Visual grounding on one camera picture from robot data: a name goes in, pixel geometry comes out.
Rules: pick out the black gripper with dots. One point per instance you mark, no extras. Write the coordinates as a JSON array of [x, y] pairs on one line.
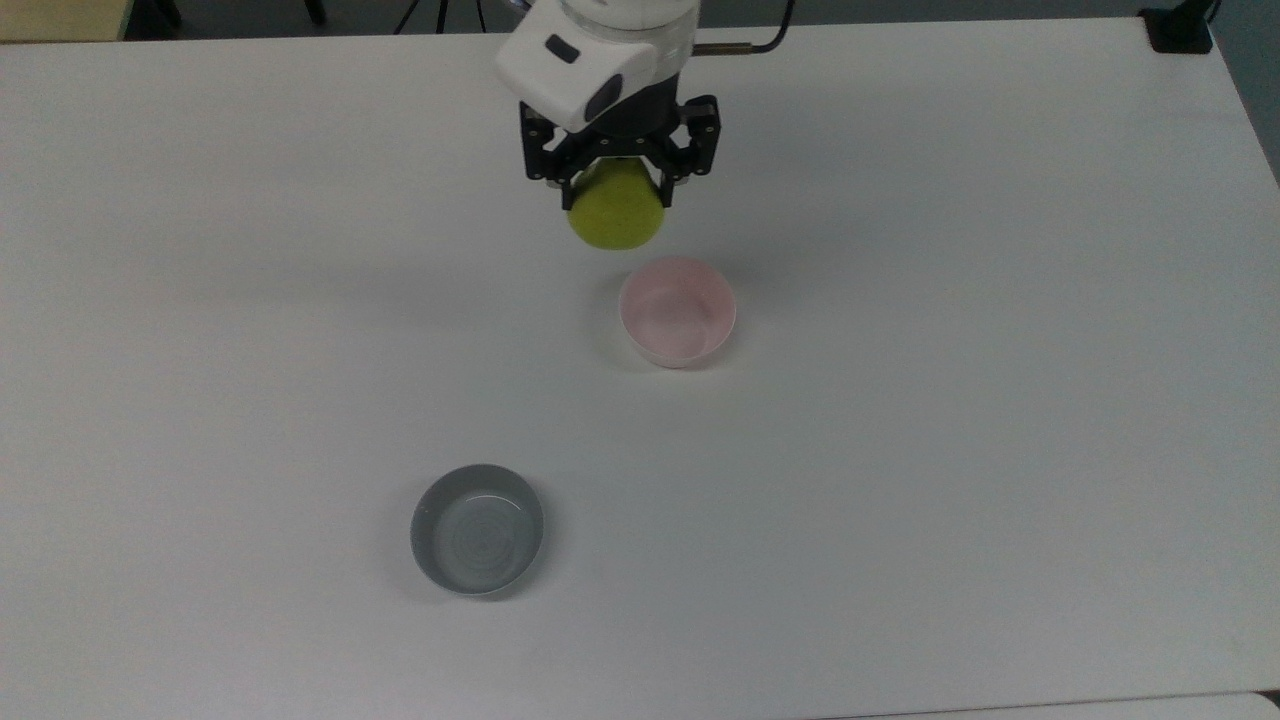
[[650, 110]]

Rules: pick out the green pear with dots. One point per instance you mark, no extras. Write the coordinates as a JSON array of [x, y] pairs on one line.
[[615, 215]]

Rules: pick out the pink bowl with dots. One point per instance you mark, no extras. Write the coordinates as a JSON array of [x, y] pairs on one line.
[[677, 310]]

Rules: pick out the grey bowl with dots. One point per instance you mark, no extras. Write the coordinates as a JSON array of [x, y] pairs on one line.
[[477, 535]]

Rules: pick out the black tripod legs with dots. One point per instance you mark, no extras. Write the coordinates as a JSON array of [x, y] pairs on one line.
[[440, 12]]

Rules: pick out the black furniture leg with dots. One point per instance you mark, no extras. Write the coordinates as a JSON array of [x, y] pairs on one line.
[[160, 10], [315, 10]]

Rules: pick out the black stand base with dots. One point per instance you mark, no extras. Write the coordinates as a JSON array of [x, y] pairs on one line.
[[1180, 28]]

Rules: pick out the beige board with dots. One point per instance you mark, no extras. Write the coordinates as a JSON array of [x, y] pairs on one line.
[[60, 18]]

